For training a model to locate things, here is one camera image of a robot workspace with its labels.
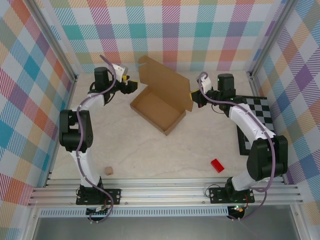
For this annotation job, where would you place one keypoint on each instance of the black white chessboard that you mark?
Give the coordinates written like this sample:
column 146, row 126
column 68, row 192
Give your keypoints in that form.
column 265, row 112

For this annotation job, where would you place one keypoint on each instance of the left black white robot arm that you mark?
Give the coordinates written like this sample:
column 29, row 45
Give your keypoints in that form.
column 70, row 135

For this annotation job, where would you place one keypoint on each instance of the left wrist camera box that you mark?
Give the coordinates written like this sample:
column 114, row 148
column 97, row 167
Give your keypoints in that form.
column 119, row 70

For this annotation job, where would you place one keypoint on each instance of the left small circuit board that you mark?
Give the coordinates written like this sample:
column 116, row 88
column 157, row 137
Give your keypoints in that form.
column 98, row 210

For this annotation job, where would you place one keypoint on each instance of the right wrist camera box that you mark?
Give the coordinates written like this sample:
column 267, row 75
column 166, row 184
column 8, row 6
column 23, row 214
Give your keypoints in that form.
column 205, row 83

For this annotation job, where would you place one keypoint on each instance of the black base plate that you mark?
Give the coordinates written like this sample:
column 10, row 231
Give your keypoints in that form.
column 217, row 196
column 115, row 196

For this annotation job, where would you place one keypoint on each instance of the brown cardboard box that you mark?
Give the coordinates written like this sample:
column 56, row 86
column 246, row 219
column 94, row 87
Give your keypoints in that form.
column 160, row 100

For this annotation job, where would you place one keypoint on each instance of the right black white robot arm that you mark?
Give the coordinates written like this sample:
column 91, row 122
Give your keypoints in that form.
column 260, row 160

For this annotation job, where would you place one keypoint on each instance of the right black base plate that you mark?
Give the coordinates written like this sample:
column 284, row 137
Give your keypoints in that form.
column 217, row 196

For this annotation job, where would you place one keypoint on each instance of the small wooden cube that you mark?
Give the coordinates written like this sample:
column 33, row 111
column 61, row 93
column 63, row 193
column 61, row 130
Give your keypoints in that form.
column 109, row 171

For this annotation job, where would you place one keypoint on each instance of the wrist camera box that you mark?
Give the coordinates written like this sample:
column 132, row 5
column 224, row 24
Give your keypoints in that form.
column 205, row 83
column 119, row 70

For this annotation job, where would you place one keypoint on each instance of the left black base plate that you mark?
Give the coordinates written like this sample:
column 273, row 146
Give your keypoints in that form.
column 115, row 196

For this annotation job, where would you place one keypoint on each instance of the small circuit board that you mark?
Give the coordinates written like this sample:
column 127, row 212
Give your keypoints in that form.
column 237, row 209
column 98, row 210

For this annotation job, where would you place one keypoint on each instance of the right small circuit board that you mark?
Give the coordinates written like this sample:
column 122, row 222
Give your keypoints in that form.
column 237, row 209

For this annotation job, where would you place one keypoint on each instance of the aluminium frame post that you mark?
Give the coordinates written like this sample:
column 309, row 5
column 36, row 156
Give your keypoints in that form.
column 52, row 42
column 272, row 40

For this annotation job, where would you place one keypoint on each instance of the red block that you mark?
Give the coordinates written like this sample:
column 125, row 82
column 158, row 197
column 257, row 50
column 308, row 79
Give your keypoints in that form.
column 217, row 165

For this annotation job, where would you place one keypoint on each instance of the aluminium mounting rail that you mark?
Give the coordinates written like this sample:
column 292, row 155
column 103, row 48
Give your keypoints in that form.
column 162, row 192

